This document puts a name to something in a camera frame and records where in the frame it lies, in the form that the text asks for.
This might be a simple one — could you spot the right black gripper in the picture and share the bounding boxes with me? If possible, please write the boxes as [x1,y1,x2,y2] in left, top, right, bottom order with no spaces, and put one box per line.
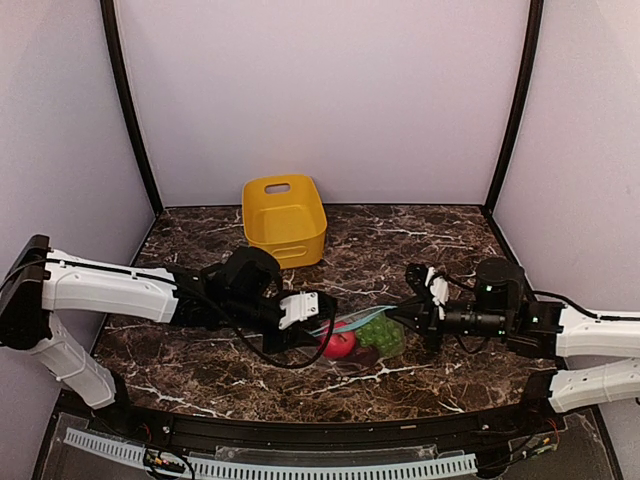
[385,293,510,351]

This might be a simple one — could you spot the clear zip top bag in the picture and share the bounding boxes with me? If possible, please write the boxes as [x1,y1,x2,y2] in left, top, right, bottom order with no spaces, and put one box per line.
[313,305,406,376]

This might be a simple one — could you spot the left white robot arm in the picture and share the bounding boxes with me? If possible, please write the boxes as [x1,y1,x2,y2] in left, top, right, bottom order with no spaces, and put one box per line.
[1,235,336,436]

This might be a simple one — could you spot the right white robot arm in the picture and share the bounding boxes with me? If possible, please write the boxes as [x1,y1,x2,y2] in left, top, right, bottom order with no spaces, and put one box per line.
[386,257,639,434]

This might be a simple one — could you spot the red fake apple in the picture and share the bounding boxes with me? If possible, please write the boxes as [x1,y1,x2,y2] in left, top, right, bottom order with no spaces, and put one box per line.
[323,322,357,359]

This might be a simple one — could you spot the green fake grapes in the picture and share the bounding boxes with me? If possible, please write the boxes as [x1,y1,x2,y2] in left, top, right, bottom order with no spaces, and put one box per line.
[355,313,405,358]

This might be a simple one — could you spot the dark purple fake food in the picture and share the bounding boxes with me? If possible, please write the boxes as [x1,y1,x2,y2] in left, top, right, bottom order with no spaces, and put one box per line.
[345,346,380,367]

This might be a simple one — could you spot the yellow plastic bin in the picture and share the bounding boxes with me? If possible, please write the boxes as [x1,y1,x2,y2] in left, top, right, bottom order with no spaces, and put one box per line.
[242,174,327,269]

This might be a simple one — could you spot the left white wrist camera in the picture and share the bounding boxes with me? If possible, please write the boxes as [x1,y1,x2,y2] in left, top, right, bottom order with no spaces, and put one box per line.
[278,292,320,330]

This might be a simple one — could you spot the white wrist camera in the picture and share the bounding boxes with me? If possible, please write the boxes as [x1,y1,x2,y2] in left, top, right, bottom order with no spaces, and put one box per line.
[405,263,450,320]
[278,292,320,330]

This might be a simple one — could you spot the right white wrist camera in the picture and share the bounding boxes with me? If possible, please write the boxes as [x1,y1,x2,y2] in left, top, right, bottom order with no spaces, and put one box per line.
[405,263,450,320]

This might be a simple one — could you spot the white slotted cable duct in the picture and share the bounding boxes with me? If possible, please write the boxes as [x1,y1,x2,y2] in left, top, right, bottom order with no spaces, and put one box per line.
[64,427,478,480]

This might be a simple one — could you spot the black front rail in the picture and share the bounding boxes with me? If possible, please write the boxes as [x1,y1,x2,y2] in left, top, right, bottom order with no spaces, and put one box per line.
[93,405,550,451]

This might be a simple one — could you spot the right black frame post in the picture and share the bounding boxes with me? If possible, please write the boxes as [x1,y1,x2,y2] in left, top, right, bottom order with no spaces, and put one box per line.
[483,0,544,217]

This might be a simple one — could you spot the black frame post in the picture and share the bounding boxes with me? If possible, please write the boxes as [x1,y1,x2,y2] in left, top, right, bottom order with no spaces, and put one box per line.
[99,0,164,216]
[483,0,544,217]

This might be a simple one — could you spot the left black frame post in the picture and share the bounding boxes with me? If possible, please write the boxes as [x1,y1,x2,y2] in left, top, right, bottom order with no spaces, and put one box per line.
[99,0,164,216]

